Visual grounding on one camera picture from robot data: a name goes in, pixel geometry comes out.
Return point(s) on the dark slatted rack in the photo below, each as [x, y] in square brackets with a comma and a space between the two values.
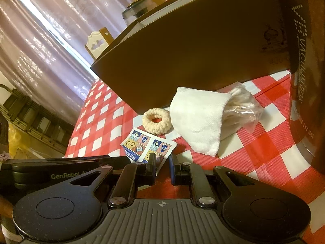
[33, 122]

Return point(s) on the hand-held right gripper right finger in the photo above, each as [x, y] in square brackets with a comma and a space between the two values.
[173, 169]

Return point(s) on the red white checkered tablecloth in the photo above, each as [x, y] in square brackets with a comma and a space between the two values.
[266, 162]

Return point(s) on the yellow bag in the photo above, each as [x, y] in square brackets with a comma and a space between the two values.
[17, 142]

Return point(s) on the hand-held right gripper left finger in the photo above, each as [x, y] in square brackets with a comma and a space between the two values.
[152, 166]

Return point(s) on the glass jar with teal lid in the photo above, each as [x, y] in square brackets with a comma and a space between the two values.
[134, 11]

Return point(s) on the brown box with white inside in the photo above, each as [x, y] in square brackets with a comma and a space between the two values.
[193, 43]

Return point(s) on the white folded cloth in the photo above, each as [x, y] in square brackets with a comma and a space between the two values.
[198, 122]

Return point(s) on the printed paper packet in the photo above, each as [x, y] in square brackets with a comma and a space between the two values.
[142, 144]

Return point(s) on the brown metal canister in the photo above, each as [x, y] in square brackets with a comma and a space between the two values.
[309, 68]

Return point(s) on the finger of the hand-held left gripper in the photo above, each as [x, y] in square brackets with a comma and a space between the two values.
[116, 161]

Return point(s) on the plastic bag of cotton swabs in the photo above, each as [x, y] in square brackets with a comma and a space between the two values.
[243, 106]

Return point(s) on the sheer patterned curtain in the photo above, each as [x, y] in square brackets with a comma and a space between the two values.
[50, 43]

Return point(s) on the white and wooden chair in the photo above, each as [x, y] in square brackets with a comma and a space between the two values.
[97, 44]

